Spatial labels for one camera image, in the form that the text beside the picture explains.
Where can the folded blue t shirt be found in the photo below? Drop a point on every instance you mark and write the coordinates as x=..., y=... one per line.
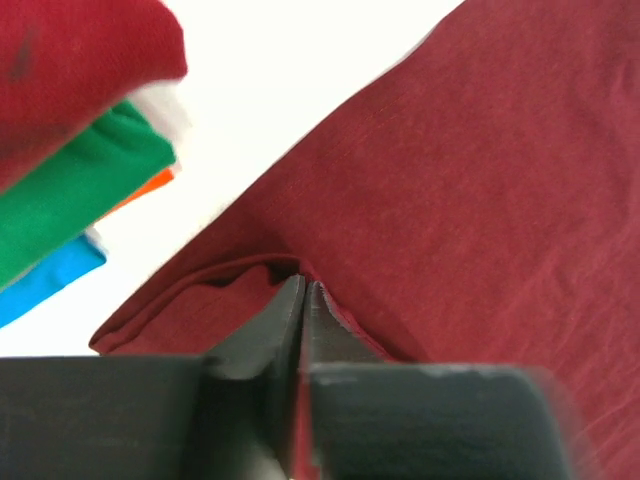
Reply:
x=59, y=269

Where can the folded orange t shirt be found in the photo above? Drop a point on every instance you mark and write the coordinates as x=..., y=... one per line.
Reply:
x=156, y=182

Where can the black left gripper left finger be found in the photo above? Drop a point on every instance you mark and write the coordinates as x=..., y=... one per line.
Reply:
x=200, y=416

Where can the dark red t shirt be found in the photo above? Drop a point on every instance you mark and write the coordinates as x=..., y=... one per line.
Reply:
x=479, y=202

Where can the folded green t shirt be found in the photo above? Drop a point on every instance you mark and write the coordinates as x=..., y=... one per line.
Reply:
x=103, y=166

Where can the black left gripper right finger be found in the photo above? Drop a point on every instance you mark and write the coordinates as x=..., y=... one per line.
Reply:
x=376, y=420

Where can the folded red t shirt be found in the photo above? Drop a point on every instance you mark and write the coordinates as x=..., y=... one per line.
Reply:
x=64, y=63

